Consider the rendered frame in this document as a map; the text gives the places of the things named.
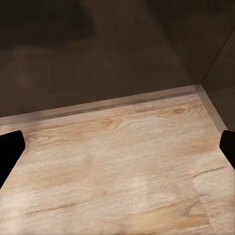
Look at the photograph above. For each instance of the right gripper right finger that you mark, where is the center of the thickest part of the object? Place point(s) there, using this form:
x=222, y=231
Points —
x=227, y=146

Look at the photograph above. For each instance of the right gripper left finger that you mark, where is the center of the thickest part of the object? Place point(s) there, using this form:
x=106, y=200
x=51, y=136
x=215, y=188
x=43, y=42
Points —
x=12, y=146

